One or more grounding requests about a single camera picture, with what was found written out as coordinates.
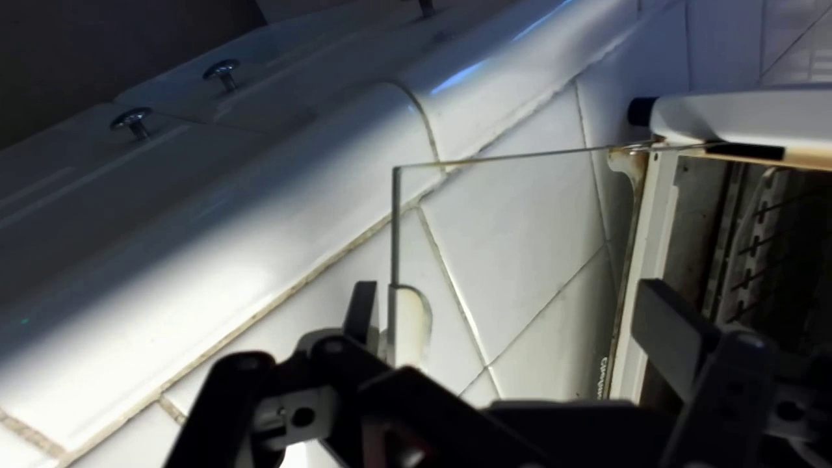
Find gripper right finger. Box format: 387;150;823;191
632;279;832;468

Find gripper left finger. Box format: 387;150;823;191
162;281;547;468

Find glass toaster oven door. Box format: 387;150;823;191
389;140;832;374

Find white toaster oven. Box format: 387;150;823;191
389;88;832;407

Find white cabinet drawer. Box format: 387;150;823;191
116;19;456;127
0;103;293;306

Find silver drawer knob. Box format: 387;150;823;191
202;59;242;93
109;107;154;141

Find white oven door handle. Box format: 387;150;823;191
627;88;832;171

